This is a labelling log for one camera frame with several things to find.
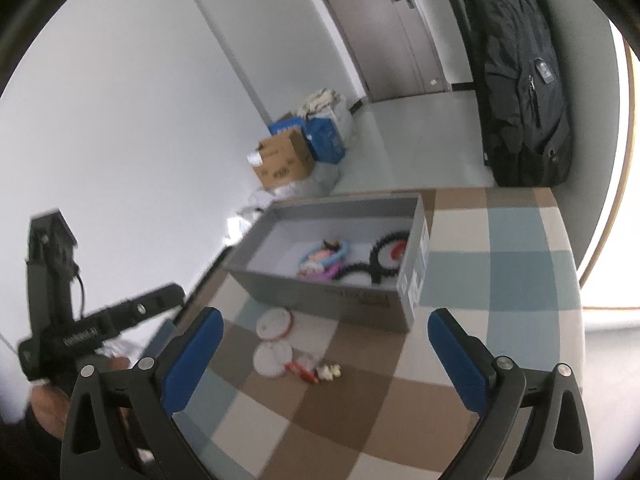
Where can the person's left hand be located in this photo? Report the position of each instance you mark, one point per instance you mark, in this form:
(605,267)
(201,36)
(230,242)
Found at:
(47,410)

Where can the small white yellow trinket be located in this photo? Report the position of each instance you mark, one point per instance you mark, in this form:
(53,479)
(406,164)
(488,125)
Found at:
(330,372)

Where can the checkered tablecloth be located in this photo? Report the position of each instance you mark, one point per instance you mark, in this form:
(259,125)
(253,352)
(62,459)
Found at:
(350,410)

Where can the brown cardboard box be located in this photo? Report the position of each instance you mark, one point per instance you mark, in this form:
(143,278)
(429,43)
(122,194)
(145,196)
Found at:
(282,160)

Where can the blue and white box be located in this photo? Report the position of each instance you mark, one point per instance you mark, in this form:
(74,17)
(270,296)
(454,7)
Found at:
(286,125)

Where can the plain white disc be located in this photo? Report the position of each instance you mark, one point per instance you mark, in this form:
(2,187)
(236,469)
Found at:
(271,360)

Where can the white bag with cloth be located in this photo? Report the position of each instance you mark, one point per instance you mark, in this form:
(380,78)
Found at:
(325,105)

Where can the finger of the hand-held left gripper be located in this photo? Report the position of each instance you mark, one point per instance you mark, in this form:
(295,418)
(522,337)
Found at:
(150,302)

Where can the white plastic wrap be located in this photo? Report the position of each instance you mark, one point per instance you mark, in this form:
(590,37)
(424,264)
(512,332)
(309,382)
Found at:
(250,215)

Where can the grey door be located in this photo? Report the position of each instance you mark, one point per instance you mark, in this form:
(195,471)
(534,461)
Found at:
(390,35)

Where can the grey cardboard box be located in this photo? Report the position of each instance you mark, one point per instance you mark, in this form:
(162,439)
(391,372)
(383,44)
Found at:
(350,300)

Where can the small red orange trinket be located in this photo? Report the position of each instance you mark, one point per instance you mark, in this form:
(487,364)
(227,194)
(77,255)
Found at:
(302,371)

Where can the white disc with pink rim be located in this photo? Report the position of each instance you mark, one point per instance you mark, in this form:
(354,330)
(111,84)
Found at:
(273,325)

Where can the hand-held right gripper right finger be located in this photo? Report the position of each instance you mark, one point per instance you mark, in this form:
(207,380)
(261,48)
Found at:
(457,360)

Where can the black backpack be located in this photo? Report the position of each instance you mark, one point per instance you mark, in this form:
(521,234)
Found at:
(515,85)

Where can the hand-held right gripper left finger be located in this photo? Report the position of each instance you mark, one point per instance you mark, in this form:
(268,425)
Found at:
(192,360)

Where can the gold framed lit mirror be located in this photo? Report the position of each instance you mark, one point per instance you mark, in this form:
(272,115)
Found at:
(615,185)

